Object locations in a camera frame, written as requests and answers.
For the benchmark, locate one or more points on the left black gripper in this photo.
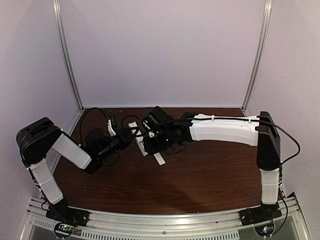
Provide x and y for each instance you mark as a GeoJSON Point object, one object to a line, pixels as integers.
{"type": "Point", "coordinates": [124, 137]}

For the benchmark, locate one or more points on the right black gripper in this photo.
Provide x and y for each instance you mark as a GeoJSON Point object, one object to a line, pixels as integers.
{"type": "Point", "coordinates": [151, 148]}

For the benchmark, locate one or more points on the white remote control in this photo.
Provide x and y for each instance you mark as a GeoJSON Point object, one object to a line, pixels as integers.
{"type": "Point", "coordinates": [138, 139]}

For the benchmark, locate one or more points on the white battery cover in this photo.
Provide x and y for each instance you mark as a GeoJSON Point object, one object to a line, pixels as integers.
{"type": "Point", "coordinates": [160, 160]}

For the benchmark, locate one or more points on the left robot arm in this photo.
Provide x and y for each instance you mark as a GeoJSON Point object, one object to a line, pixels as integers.
{"type": "Point", "coordinates": [41, 137]}

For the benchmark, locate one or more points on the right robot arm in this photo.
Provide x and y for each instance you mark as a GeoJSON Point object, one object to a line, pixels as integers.
{"type": "Point", "coordinates": [163, 131]}

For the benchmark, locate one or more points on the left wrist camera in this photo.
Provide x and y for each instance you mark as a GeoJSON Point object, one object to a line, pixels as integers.
{"type": "Point", "coordinates": [112, 125]}

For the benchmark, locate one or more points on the left aluminium frame post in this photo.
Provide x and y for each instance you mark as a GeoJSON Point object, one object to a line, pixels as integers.
{"type": "Point", "coordinates": [57, 11]}

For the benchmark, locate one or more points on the aluminium frame post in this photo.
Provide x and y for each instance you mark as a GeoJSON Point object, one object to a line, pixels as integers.
{"type": "Point", "coordinates": [57, 11]}
{"type": "Point", "coordinates": [263, 35]}

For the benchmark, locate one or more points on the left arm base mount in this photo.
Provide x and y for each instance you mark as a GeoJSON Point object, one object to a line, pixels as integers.
{"type": "Point", "coordinates": [71, 216]}

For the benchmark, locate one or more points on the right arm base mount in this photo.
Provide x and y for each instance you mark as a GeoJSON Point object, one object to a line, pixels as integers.
{"type": "Point", "coordinates": [259, 214]}

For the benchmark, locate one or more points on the right aluminium frame post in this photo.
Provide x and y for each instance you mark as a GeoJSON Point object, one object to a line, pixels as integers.
{"type": "Point", "coordinates": [263, 35]}

